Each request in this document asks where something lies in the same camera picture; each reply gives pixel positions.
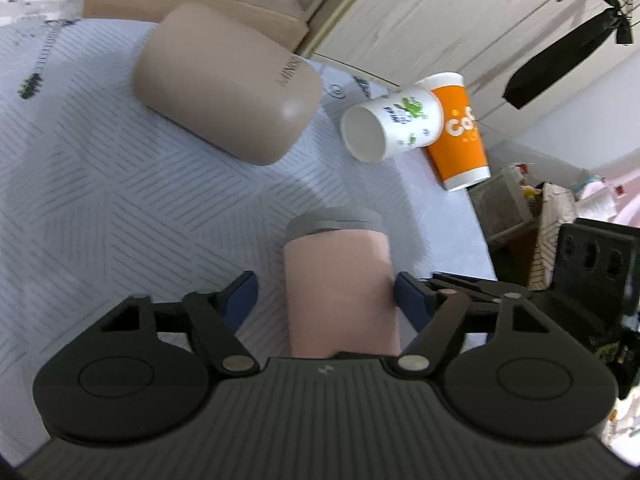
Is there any light wood wardrobe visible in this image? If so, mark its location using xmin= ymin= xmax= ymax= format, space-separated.
xmin=299 ymin=0 xmax=639 ymax=145

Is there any black ribbon bow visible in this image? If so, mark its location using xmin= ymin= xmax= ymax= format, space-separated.
xmin=502 ymin=0 xmax=634 ymax=110

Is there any orange white paper cup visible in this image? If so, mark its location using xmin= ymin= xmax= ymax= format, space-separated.
xmin=419 ymin=72 xmax=490 ymax=192

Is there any white patterned table cloth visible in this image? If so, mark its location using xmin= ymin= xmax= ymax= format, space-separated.
xmin=1 ymin=20 xmax=494 ymax=464

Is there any striped fabric box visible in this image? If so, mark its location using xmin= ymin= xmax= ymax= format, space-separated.
xmin=528 ymin=183 xmax=577 ymax=290

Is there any taupe plastic container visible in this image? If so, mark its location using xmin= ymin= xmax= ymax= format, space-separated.
xmin=131 ymin=3 xmax=322 ymax=166

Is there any white floral paper cup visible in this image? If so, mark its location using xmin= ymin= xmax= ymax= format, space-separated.
xmin=340 ymin=86 xmax=444 ymax=164

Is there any pink cup grey rim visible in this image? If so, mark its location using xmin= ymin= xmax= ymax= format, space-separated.
xmin=283 ymin=205 xmax=400 ymax=359

